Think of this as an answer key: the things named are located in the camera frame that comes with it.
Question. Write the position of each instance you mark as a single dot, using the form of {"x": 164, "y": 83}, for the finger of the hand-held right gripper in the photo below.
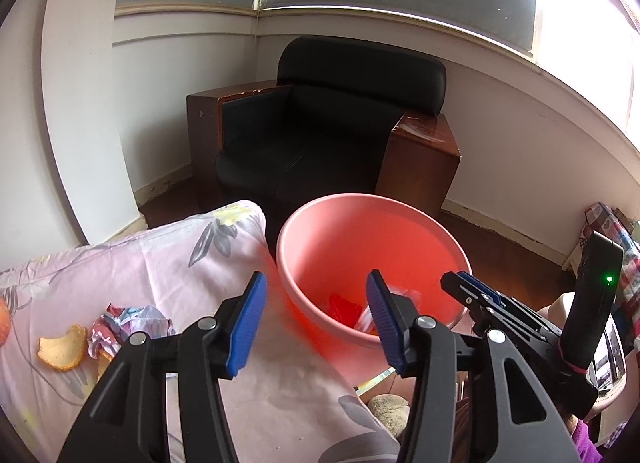
{"x": 465, "y": 293}

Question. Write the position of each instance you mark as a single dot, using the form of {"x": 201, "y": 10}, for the black leather wooden armchair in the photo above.
{"x": 325, "y": 143}

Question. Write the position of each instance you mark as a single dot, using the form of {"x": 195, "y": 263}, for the pink floral bedsheet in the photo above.
{"x": 175, "y": 268}

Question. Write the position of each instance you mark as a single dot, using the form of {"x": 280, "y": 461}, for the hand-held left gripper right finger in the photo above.
{"x": 382, "y": 323}

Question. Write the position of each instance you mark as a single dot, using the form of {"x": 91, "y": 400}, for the clear plastic wrap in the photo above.
{"x": 410, "y": 295}

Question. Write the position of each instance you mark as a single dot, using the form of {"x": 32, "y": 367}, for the plastic chair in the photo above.
{"x": 617, "y": 373}

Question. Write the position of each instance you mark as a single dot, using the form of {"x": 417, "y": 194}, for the orange foam fruit net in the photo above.
{"x": 342, "y": 308}

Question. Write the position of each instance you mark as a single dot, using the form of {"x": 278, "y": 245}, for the orange fruit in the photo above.
{"x": 3, "y": 323}

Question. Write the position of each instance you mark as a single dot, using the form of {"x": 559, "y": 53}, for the beige fuzzy slipper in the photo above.
{"x": 390, "y": 410}

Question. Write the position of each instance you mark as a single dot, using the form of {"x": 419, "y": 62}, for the pink plastic basin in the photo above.
{"x": 375, "y": 238}

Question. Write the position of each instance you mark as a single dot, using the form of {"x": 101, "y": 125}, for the person's bare leg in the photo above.
{"x": 555, "y": 310}

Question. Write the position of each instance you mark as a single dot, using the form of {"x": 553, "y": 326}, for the large orange peel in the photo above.
{"x": 65, "y": 350}

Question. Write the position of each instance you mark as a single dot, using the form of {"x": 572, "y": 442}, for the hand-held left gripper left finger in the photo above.
{"x": 247, "y": 323}

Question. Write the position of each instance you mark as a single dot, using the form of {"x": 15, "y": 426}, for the colourful wrapper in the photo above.
{"x": 135, "y": 323}

